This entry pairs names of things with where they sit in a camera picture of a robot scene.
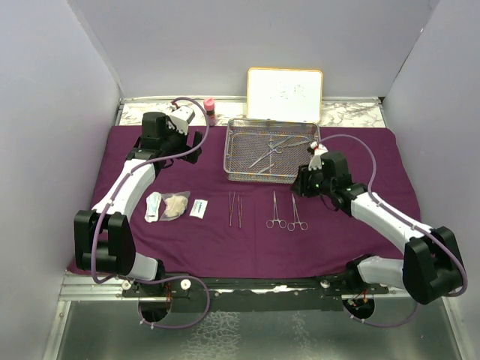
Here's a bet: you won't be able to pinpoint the aluminium frame rail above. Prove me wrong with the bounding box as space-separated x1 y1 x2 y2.
58 268 457 302

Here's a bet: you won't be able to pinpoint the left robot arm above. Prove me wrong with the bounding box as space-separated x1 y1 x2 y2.
73 106 203 296

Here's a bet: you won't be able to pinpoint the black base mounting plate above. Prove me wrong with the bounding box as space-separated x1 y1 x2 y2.
122 274 388 313

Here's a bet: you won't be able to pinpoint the white gauze bag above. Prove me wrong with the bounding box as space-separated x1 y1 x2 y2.
159 191 191 221

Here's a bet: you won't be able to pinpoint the purple cloth wrap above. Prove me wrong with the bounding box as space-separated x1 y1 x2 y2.
89 126 421 278

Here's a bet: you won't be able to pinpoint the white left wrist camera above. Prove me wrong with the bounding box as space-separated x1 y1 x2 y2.
166 106 194 135

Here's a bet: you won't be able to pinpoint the steel scissors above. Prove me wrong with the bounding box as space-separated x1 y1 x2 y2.
279 139 311 148

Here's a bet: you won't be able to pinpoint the pink lid spice bottle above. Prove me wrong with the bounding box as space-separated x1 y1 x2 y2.
203 97 217 126

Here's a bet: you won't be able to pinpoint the white blue label packet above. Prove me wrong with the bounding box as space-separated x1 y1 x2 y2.
190 199 208 219

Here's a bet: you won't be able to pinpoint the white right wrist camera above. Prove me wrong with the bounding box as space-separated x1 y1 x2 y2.
308 141 328 171

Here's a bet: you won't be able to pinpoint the steel tweezers front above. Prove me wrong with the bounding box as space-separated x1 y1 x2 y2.
229 192 236 227

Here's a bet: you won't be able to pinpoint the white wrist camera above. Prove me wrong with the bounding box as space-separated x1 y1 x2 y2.
166 106 194 135
308 141 328 171

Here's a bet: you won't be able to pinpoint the steel clamp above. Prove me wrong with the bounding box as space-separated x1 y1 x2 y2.
265 190 287 229

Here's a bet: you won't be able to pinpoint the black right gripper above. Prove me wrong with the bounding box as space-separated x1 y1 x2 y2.
290 163 334 198

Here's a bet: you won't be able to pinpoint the steel blunt tweezers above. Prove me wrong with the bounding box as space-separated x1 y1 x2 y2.
286 193 308 232

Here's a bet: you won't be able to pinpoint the yellow framed whiteboard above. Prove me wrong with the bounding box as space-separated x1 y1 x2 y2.
246 67 323 123

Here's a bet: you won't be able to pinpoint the steel forceps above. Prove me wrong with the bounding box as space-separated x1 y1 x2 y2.
249 141 282 168

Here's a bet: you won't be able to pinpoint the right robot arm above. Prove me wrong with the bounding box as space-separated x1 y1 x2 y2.
291 151 467 305

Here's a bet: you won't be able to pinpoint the steel scalpel handle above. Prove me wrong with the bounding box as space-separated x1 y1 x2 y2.
258 163 275 174

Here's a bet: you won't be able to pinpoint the metal mesh tray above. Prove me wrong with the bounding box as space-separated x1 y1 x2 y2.
223 118 320 185

